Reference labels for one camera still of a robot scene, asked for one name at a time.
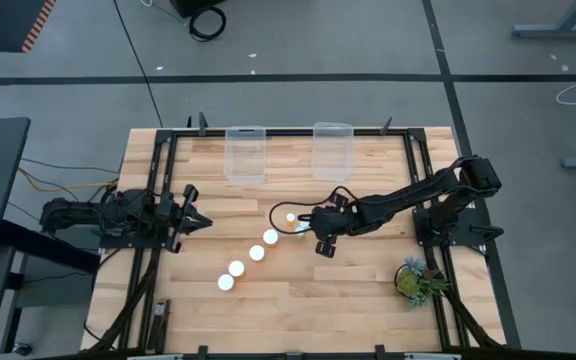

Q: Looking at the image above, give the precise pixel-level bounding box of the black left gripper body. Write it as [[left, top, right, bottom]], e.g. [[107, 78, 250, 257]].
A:
[[155, 183, 201, 254]]

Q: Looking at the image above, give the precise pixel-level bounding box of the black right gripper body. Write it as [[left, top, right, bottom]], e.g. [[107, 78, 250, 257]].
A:
[[311, 193, 359, 259]]

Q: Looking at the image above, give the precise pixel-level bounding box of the clear plastic bin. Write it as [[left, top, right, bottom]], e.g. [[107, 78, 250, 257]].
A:
[[311, 121, 355, 183], [223, 124, 268, 185]]

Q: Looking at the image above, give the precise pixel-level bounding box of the small potted succulent plant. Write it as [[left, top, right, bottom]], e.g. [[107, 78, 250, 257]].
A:
[[393, 255, 452, 312]]

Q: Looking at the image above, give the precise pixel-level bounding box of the black flat bar device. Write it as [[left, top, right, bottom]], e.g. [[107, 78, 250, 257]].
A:
[[146, 298, 172, 352]]

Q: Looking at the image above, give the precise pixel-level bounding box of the black floor beam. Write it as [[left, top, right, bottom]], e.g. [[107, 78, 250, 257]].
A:
[[0, 219, 102, 274]]

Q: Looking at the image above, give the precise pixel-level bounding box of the black floor box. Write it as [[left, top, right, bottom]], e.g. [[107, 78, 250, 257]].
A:
[[169, 0, 227, 19]]

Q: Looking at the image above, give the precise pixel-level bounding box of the black orange-striped floor mat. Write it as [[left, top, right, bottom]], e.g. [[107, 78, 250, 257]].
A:
[[0, 0, 59, 54]]

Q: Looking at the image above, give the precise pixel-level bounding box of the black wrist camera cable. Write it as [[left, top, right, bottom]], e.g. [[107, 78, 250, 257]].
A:
[[267, 185, 364, 236]]

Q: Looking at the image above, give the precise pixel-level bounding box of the black aluminium table frame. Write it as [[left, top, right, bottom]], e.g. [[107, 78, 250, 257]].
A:
[[90, 127, 507, 360]]

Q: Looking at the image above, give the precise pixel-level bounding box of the yellow cable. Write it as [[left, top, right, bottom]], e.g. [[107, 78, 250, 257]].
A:
[[16, 167, 119, 194]]

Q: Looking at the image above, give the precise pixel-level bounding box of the black cable bundle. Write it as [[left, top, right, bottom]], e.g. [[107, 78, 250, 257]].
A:
[[437, 287, 504, 349], [87, 249, 162, 352]]

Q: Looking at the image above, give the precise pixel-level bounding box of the thin black floor cable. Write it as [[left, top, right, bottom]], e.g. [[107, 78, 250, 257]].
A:
[[112, 0, 165, 129]]

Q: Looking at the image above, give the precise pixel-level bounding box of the black coiled floor cable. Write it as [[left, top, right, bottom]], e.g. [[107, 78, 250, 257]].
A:
[[188, 5, 228, 42]]

